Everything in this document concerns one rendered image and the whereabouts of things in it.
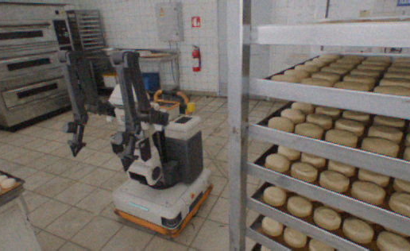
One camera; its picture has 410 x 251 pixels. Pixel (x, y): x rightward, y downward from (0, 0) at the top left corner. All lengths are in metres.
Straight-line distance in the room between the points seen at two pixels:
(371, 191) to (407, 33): 0.27
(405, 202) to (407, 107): 0.18
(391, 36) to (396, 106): 0.09
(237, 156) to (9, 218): 1.15
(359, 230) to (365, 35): 0.36
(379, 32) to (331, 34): 0.06
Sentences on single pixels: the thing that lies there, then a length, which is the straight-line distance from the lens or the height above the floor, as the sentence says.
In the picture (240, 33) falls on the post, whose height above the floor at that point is 1.51.
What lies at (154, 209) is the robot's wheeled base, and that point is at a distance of 1.97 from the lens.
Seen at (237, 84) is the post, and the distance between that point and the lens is 0.46.
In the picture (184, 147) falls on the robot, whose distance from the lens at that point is 1.92.
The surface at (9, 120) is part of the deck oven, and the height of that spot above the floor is 0.22.
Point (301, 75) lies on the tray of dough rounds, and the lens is 0.54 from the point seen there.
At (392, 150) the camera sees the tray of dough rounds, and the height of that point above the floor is 1.33.
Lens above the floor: 1.53
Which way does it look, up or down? 23 degrees down
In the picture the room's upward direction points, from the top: 3 degrees counter-clockwise
